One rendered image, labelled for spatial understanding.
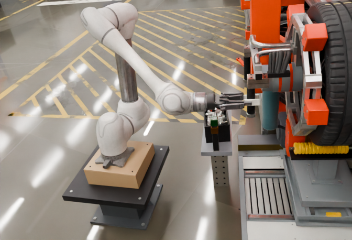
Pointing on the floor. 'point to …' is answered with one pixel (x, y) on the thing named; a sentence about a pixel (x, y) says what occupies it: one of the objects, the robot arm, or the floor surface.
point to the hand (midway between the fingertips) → (252, 99)
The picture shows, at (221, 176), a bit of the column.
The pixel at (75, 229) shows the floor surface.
